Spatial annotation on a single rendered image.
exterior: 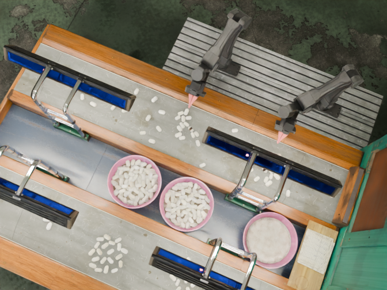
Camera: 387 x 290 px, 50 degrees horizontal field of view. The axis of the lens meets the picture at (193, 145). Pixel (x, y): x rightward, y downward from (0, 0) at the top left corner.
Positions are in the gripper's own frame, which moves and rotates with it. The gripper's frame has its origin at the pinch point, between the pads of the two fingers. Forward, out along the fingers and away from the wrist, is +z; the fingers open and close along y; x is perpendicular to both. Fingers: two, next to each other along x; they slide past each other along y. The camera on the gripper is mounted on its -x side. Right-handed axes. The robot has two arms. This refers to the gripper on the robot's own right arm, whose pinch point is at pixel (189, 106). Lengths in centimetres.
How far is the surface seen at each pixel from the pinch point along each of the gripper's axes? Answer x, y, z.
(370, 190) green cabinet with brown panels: -14, 93, -2
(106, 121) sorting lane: -2.0, -36.7, 24.5
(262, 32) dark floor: 129, 18, -44
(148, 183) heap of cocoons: -14.6, -2.8, 41.2
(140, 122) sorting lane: 1.2, -20.8, 18.7
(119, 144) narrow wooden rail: -9.2, -24.8, 30.4
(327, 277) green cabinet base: -26, 92, 42
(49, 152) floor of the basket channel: -10, -58, 50
